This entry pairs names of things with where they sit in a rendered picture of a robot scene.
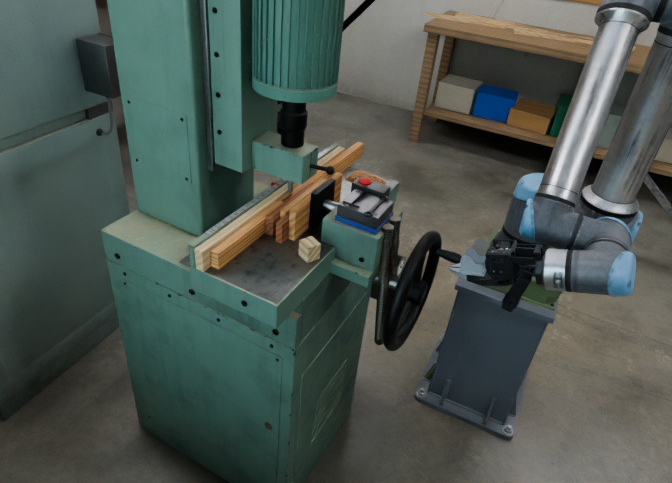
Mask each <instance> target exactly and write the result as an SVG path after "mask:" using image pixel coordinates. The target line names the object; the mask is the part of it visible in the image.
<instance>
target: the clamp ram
mask: <svg viewBox="0 0 672 483"><path fill-rule="evenodd" d="M335 182H336V180H335V179H332V178H330V179H328V180H327V181H326V182H325V183H323V184H322V185H321V186H320V187H318V188H317V189H316V190H315V191H313V192H312V193H311V201H310V215H309V227H310V228H313V229H314V228H315V227H316V226H318V225H319V224H320V223H321V222H322V221H323V218H324V217H325V216H326V215H327V214H329V213H330V212H331V211H332V210H333V209H334V208H335V207H338V204H339V203H337V202H334V192H335Z"/></svg>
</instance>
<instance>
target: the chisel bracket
mask: <svg viewBox="0 0 672 483"><path fill-rule="evenodd" d="M318 150H319V147H318V146H315V145H312V144H309V143H305V142H304V145H303V146H302V147H299V148H288V147H285V146H283V145H282V144H281V135H280V134H277V133H274V132H271V131H267V132H266V133H264V134H262V135H260V136H258V137H256V138H254V139H253V140H252V168H255V169H258V170H261V171H263V172H266V173H269V174H272V175H275V176H278V177H280V178H283V179H286V180H289V181H292V182H295V183H298V184H303V183H304V182H306V181H307V180H309V179H310V178H311V177H313V176H314V175H315V174H316V173H317V169H312V168H309V166H310V164H315V165H317V162H318Z"/></svg>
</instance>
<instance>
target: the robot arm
mask: <svg viewBox="0 0 672 483"><path fill-rule="evenodd" d="M594 20H595V23H596V25H597V26H598V30H597V33H596V35H595V38H594V41H593V43H592V46H591V49H590V52H589V54H588V57H587V60H586V62H585V65H584V68H583V70H582V73H581V76H580V78H579V81H578V84H577V87H576V89H575V92H574V95H573V97H572V100H571V103H570V105H569V108H568V111H567V113H566V116H565V119H564V122H563V124H562V127H561V130H560V132H559V135H558V138H557V140H556V143H555V146H554V148H553V151H552V154H551V157H550V159H549V162H548V165H547V167H546V170H545V173H532V174H528V175H525V176H523V177H522V178H521V179H520V180H519V181H518V184H517V186H516V188H515V190H514V192H513V196H512V199H511V202H510V206H509V209H508V212H507V215H506V218H505V221H504V224H503V227H502V229H501V230H500V231H499V232H498V233H497V235H496V236H495V237H494V238H493V239H492V241H491V243H490V246H489V249H488V250H487V252H486V257H481V256H479V255H478V254H477V253H476V251H475V250H474V249H473V248H468V249H466V251H465V256H462V258H461V263H460V264H456V265H452V266H450V271H452V272H453V273H455V274H456V275H458V276H460V277H461V278H464V279H466V280H467V281H469V282H472V283H475V284H478V285H483V286H508V285H510V284H513V285H512V287H511V288H510V290H509V292H507V293H506V294H505V295H504V296H503V300H502V303H503V304H502V307H501V308H502V309H504V310H506V311H508V312H510V313H511V312H512V311H513V309H515V308H516V307H517V305H518V304H519V301H520V298H521V296H522V295H523V293H524V292H525V290H526V288H527V287H528V285H529V284H530V282H531V280H532V277H535V279H536V284H537V285H543V286H544V288H545V289H546V290H552V291H564V292H576V293H588V294H600V295H610V296H612V297H616V296H629V295H630V294H631V293H632V291H633V288H634V282H635V275H636V255H635V254H634V253H632V252H631V247H632V242H633V241H634V239H635V237H636V235H637V233H638V231H639V228H640V227H639V226H640V225H641V223H642V219H643V214H642V212H640V211H639V207H640V205H639V202H638V201H637V199H636V196H637V194H638V192H639V190H640V188H641V186H642V184H643V181H644V179H645V177H646V175H647V173H648V171H649V169H650V167H651V165H652V163H653V161H654V159H655V157H656V155H657V153H658V151H659V149H660V147H661V145H662V143H663V141H664V138H665V136H666V134H667V132H668V130H669V128H670V126H671V124H672V0H603V1H602V2H601V4H600V5H599V8H598V10H597V13H596V15H595V19H594ZM651 22H656V23H660V25H659V27H658V29H657V35H656V37H655V40H654V42H653V44H652V47H651V49H650V51H649V54H648V56H647V59H646V61H645V63H644V66H643V68H642V70H641V73H640V75H639V77H638V80H637V82H636V84H635V87H634V89H633V92H632V94H631V96H630V99H629V101H628V103H627V106H626V108H625V110H624V113H623V115H622V117H621V120H620V122H619V125H618V127H617V129H616V132H615V134H614V136H613V139H612V141H611V143H610V146H609V148H608V151H607V153H606V155H605V158H604V160H603V162H602V165H601V167H600V169H599V172H598V174H597V176H596V179H595V181H594V184H591V185H588V186H586V187H585V188H584V189H583V190H582V193H581V194H579V192H580V189H581V186H582V184H583V181H584V178H585V176H586V173H587V170H588V168H589V165H590V162H591V160H592V157H593V154H594V152H595V149H596V146H597V144H598V141H599V138H600V136H601V133H602V130H603V127H604V125H605V122H606V119H607V117H608V114H609V111H610V109H611V106H612V103H613V101H614V98H615V95H616V93H617V90H618V87H619V85H620V82H621V79H622V77H623V74H624V71H625V69H626V66H627V63H628V61H629V58H630V55H631V53H632V50H633V47H634V45H635V42H636V39H637V37H638V34H640V33H642V32H644V31H646V30H647V29H648V28H649V25H650V23H651ZM551 247H554V248H557V249H551ZM487 272H488V274H486V273H487Z"/></svg>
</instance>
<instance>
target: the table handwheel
mask: <svg viewBox="0 0 672 483"><path fill-rule="evenodd" d="M441 245H442V240H441V236H440V234H439V233H438V232H437V231H428V232H427V233H425V234H424V235H423V236H422V237H421V239H420V240H419V241H418V243H417V244H416V246H415V247H414V249H413V251H412V252H411V254H410V256H409V258H408V260H407V262H406V264H405V266H404V268H403V270H402V273H401V275H400V277H399V276H396V275H394V274H391V273H389V274H390V275H389V282H388V283H389V284H388V289H389V290H392V291H394V293H393V296H392V298H391V302H390V305H389V308H388V312H387V315H386V319H385V324H384V331H383V343H384V346H385V348H386V349H387V350H389V351H395V350H397V349H399V348H400V347H401V346H402V345H403V344H404V342H405V341H406V339H407V338H408V336H409V334H410V333H411V331H412V329H413V327H414V325H415V323H416V321H417V319H418V317H419V315H420V313H421V311H422V308H423V306H424V304H425V301H426V299H427V296H428V294H429V291H430V288H431V285H432V282H433V279H434V276H435V273H436V270H437V266H438V262H439V258H440V256H438V255H436V252H437V250H438V248H440V249H441ZM428 250H429V254H428V259H427V263H426V267H425V270H424V273H423V277H422V280H421V275H422V270H423V265H424V261H425V257H426V254H427V252H428ZM409 309H410V310H409ZM408 311H409V312H408ZM407 313H408V314H407ZM406 315H407V316H406ZM405 317H406V318H405ZM404 319H405V320H404Z"/></svg>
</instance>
